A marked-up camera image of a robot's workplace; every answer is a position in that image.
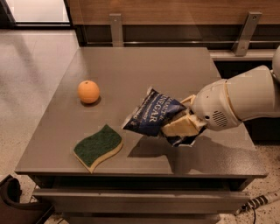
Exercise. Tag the dark brown chair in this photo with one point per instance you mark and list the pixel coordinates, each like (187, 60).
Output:
(12, 211)

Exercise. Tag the left metal bracket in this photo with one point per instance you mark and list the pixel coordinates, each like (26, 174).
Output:
(116, 27)

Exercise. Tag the green yellow sponge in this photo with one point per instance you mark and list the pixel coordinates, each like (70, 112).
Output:
(93, 150)

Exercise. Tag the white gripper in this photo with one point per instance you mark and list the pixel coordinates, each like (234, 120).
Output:
(212, 105)

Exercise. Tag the blue chip bag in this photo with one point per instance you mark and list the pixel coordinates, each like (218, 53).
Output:
(155, 112)

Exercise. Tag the metal bracket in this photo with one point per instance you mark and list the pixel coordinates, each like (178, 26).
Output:
(116, 27)
(241, 45)

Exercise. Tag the orange fruit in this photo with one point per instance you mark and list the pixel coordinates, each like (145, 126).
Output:
(88, 91)

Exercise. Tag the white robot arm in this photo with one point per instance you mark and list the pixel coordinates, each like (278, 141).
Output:
(255, 94)

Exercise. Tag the right metal bracket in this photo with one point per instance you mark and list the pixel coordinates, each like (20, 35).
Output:
(241, 45)

